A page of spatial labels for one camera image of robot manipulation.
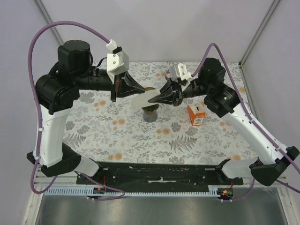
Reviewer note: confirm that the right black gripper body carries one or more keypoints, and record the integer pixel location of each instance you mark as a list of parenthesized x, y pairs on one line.
[(177, 98)]

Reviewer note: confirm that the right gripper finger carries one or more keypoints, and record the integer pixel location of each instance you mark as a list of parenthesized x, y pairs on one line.
[(167, 87), (165, 97)]

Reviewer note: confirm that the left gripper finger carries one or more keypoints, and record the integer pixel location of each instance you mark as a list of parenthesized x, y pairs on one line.
[(128, 90), (129, 81)]

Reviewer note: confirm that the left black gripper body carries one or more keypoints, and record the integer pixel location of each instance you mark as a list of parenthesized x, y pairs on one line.
[(116, 78)]

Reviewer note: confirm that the green glass coffee dripper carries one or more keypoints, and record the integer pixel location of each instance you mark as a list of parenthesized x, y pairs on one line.
[(152, 107)]

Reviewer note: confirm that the white paper coffee filter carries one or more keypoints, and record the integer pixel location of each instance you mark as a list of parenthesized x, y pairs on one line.
[(141, 100)]

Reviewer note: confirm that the orange coffee filter box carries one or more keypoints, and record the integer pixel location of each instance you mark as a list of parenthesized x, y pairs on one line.
[(196, 114)]

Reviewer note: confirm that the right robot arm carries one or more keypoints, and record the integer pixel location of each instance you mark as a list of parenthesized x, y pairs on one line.
[(272, 158)]

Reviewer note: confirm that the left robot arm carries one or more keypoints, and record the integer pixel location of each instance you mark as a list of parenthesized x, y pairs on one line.
[(56, 92)]

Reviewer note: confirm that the small glass beaker brown band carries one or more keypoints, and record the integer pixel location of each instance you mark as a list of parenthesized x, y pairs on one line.
[(167, 74)]

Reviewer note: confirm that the floral patterned table mat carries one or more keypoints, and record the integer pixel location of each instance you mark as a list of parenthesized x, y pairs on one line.
[(113, 131)]

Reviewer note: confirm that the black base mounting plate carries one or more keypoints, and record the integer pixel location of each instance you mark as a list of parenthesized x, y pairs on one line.
[(162, 178)]

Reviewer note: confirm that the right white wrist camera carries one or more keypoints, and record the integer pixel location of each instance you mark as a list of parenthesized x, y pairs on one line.
[(179, 72)]

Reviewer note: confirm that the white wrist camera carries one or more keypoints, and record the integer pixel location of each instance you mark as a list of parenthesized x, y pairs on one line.
[(179, 72), (117, 62)]

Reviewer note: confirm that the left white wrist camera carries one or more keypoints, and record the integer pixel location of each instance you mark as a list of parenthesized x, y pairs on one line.
[(117, 62)]

